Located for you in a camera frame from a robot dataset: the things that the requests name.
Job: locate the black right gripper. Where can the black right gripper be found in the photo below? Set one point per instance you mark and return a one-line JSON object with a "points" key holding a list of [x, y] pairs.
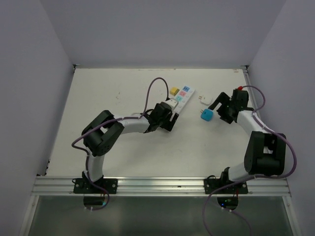
{"points": [[222, 98]]}

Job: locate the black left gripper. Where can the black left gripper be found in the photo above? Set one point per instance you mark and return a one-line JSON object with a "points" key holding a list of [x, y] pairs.
{"points": [[174, 117]]}

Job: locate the white plug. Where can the white plug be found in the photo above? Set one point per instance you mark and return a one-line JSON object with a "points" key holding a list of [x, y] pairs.
{"points": [[205, 99]]}

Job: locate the blue plug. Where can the blue plug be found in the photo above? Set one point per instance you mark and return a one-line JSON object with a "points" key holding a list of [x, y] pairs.
{"points": [[207, 114]]}

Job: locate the white power strip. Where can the white power strip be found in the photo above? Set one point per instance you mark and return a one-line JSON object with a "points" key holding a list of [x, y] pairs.
{"points": [[183, 96]]}

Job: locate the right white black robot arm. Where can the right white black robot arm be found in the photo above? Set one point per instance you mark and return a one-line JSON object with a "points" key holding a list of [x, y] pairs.
{"points": [[265, 152]]}

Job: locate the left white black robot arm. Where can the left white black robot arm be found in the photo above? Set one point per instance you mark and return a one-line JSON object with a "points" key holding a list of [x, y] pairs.
{"points": [[102, 133]]}

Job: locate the yellow plug block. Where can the yellow plug block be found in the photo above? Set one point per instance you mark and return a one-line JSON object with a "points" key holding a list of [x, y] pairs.
{"points": [[174, 90]]}

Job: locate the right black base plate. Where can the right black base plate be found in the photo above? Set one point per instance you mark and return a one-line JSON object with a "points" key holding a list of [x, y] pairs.
{"points": [[216, 186]]}

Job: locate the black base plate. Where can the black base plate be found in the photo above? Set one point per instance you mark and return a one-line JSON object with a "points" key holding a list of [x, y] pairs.
{"points": [[83, 186], [216, 186]]}

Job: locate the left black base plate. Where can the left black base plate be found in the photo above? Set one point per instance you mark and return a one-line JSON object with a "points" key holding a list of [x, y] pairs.
{"points": [[83, 186]]}

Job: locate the aluminium front rail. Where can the aluminium front rail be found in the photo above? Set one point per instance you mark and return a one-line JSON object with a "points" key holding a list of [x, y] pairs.
{"points": [[160, 187]]}

